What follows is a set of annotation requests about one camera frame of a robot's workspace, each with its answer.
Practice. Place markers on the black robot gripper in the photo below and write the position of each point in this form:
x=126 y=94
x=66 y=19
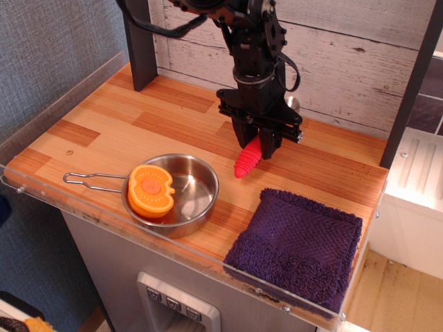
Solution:
x=254 y=107

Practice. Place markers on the red-handled metal spoon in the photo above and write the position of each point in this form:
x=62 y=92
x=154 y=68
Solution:
x=251 y=155

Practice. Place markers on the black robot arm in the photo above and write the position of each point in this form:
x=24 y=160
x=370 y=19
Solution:
x=255 y=40

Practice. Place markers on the clear acrylic counter guard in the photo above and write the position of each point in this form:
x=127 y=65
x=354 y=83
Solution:
x=116 y=128

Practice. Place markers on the small stainless steel pan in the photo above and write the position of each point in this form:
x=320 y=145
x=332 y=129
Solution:
x=196 y=189

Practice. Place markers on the folded purple towel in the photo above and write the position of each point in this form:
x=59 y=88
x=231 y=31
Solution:
x=299 y=245

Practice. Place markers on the orange toy fruit half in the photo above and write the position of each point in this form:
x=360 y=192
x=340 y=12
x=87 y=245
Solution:
x=149 y=191

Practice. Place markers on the white toy sink unit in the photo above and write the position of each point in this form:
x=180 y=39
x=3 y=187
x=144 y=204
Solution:
x=408 y=224

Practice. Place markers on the silver toy fridge cabinet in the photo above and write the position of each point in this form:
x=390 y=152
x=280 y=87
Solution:
x=114 y=264

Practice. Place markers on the yellow object bottom left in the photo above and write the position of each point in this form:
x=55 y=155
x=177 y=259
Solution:
x=36 y=324

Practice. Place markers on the dark left shelf post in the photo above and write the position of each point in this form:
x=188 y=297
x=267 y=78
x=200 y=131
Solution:
x=140 y=44

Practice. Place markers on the dark shelf post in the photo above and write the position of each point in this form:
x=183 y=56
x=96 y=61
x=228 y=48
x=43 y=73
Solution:
x=417 y=76
x=140 y=44

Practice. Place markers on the dark right shelf post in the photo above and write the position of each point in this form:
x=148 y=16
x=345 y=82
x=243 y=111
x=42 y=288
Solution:
x=417 y=76

